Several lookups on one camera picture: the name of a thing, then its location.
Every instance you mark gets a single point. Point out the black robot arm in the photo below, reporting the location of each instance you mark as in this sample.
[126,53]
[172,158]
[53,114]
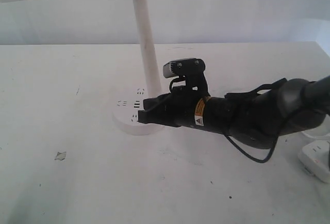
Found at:
[255,118]

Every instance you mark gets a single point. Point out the small torn tape scrap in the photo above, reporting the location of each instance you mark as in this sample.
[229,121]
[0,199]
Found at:
[60,156]

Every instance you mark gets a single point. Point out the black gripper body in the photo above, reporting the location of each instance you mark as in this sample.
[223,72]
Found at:
[209,114]

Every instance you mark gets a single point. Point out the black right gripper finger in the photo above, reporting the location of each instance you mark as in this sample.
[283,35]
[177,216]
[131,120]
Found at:
[146,117]

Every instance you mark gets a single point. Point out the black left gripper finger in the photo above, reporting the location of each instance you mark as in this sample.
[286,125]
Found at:
[150,103]

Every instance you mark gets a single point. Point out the white power strip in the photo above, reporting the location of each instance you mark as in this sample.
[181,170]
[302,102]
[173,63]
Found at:
[315,158]

